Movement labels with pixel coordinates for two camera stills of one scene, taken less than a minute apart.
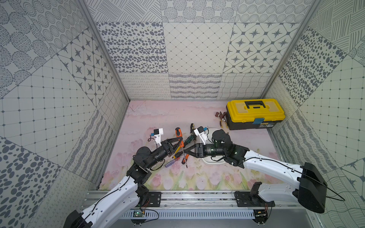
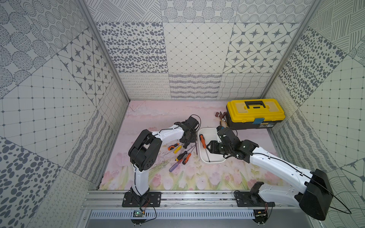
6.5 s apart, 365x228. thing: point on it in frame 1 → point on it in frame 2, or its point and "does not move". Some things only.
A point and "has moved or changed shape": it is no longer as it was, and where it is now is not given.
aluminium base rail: [198, 205] does not move
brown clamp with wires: [222, 116] does not move
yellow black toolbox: [253, 113] does not move
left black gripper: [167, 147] → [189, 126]
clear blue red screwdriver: [170, 163] has moved or changed shape
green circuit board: [139, 213] does not move
